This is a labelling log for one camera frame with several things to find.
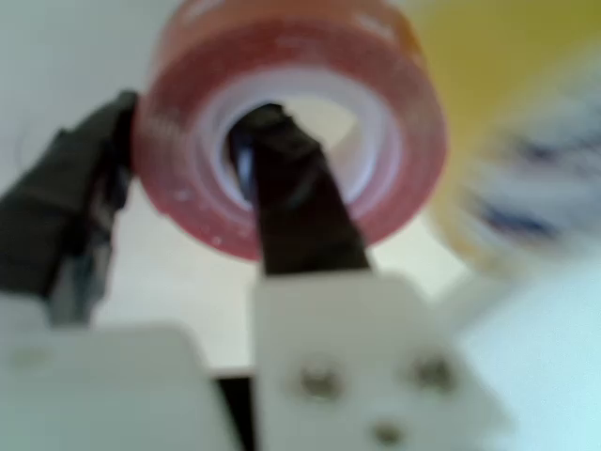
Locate large yellow tape roll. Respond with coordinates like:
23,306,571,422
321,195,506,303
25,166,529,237
398,0,601,283

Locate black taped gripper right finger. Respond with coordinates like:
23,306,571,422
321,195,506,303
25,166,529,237
228,102,514,451

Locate red tape roll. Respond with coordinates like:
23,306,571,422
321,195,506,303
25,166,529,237
131,0,450,262

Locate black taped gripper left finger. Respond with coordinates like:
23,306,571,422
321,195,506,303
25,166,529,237
0,88,141,329

